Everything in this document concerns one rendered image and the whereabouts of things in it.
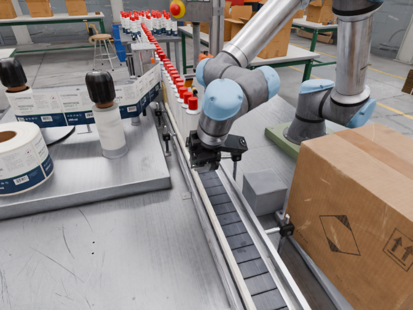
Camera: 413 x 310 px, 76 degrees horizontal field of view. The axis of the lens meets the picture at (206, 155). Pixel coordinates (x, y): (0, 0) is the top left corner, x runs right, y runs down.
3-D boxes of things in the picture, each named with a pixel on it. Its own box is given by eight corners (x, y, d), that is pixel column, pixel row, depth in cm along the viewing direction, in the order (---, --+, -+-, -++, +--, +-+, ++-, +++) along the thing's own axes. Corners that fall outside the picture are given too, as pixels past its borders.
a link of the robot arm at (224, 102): (255, 95, 51) (222, 114, 48) (241, 126, 61) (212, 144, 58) (230, 68, 53) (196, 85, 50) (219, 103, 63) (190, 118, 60)
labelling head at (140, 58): (137, 93, 147) (129, 44, 132) (161, 91, 150) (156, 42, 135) (139, 103, 136) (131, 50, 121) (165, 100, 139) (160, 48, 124)
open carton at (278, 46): (233, 52, 269) (236, 10, 248) (273, 47, 288) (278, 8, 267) (256, 61, 241) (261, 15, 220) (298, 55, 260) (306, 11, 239)
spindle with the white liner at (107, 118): (103, 147, 101) (82, 68, 85) (127, 144, 103) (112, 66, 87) (102, 160, 94) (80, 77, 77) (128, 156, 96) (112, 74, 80)
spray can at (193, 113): (186, 147, 102) (184, 96, 90) (200, 146, 102) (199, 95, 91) (188, 154, 97) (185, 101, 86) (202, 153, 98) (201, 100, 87)
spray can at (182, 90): (178, 135, 109) (174, 86, 98) (190, 133, 111) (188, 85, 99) (180, 141, 105) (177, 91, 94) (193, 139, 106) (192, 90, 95)
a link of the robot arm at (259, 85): (247, 57, 64) (211, 74, 60) (284, 67, 56) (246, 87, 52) (249, 87, 69) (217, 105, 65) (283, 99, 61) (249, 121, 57)
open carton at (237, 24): (218, 43, 305) (219, 6, 284) (257, 39, 323) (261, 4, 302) (237, 51, 271) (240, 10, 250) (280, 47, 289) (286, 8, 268)
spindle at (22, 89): (25, 126, 113) (-5, 56, 97) (48, 123, 115) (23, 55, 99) (19, 136, 106) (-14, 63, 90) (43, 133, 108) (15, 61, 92)
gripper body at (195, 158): (184, 146, 75) (188, 122, 64) (213, 142, 77) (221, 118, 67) (190, 171, 72) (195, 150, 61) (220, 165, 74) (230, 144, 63)
